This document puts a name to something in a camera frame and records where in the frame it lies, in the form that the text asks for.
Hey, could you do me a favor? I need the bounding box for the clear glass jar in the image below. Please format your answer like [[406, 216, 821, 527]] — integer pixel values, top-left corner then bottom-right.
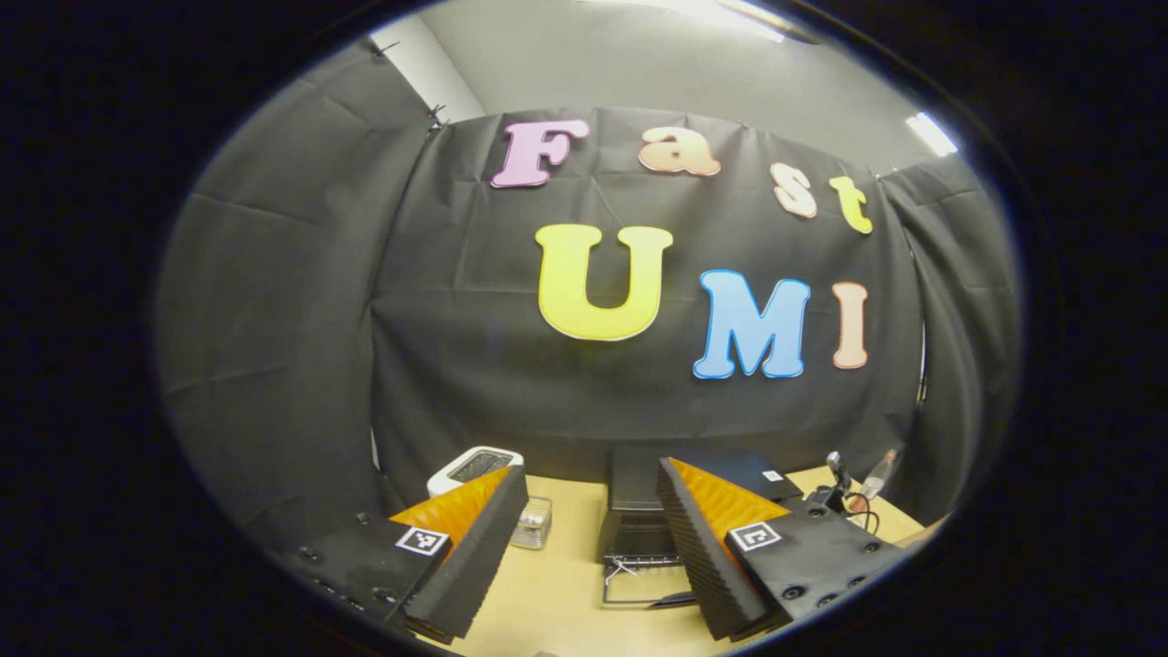
[[510, 495, 555, 551]]

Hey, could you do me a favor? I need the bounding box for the clear plastic bottle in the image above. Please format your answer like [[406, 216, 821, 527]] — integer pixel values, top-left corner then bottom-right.
[[856, 448, 901, 512]]

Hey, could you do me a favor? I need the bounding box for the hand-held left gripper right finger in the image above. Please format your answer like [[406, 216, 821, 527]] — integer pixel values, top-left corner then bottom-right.
[[654, 456, 906, 642]]

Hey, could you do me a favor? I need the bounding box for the white toaster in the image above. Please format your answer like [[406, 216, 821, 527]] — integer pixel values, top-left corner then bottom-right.
[[426, 445, 526, 499]]

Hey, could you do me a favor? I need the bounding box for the black backdrop cloth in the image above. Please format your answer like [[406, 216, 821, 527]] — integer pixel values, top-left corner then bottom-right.
[[155, 41, 1021, 548]]

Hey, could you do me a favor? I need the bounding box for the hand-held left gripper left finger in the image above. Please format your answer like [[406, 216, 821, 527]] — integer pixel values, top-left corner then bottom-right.
[[265, 464, 531, 645]]

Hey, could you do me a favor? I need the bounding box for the black electric oven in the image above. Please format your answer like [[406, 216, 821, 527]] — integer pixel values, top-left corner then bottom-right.
[[597, 444, 806, 610]]

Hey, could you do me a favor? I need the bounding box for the ceiling light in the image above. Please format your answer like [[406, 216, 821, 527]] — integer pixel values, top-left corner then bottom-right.
[[906, 111, 960, 159]]

